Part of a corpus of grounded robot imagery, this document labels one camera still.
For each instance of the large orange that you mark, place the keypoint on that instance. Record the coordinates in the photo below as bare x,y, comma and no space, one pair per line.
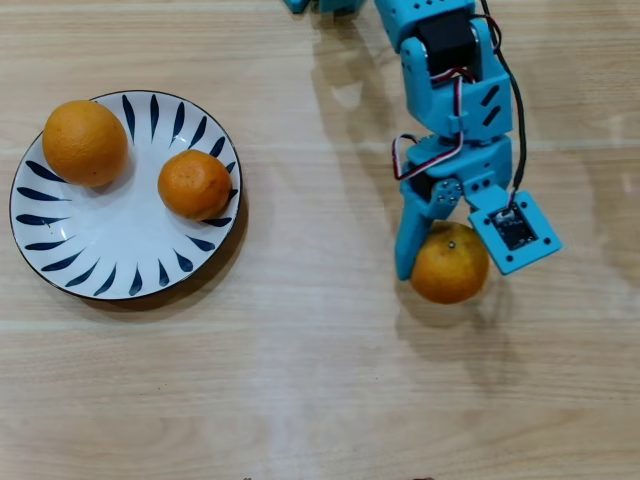
85,145

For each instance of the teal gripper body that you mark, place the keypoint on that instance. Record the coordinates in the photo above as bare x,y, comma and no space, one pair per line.
475,165

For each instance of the orange with dark navel dot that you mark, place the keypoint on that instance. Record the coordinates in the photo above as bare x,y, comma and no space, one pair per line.
450,270

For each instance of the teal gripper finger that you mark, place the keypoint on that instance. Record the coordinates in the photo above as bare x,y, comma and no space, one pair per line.
410,235
448,192

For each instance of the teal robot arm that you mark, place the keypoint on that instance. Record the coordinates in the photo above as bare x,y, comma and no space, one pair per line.
430,105

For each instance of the teal robot base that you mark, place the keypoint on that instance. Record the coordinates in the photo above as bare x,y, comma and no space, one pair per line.
297,4

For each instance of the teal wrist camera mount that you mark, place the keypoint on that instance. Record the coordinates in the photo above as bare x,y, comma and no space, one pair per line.
515,232

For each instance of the white plate blue leaf pattern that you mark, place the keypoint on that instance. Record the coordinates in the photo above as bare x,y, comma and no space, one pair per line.
125,240

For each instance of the small orange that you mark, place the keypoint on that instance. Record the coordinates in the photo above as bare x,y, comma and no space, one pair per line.
195,185

